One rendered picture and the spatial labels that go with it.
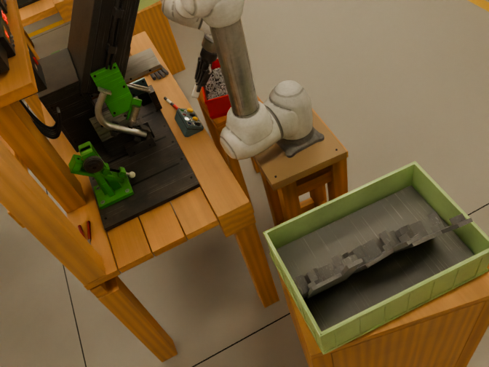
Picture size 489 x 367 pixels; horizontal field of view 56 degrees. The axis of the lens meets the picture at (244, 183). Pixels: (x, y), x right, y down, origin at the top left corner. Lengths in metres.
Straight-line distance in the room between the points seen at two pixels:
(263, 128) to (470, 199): 1.56
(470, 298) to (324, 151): 0.75
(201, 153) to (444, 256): 1.04
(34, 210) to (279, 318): 1.45
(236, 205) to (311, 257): 0.36
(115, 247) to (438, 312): 1.18
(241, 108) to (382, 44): 2.44
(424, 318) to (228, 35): 1.10
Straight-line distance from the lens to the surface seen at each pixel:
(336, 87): 3.58
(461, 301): 1.70
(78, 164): 1.86
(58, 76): 2.18
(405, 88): 3.55
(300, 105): 1.79
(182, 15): 1.93
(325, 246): 1.69
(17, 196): 1.48
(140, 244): 1.84
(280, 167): 1.88
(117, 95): 2.07
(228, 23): 1.45
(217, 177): 1.90
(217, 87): 2.34
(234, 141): 1.72
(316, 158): 1.89
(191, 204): 1.87
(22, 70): 1.68
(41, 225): 1.57
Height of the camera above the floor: 2.30
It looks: 49 degrees down
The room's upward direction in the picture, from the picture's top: 17 degrees counter-clockwise
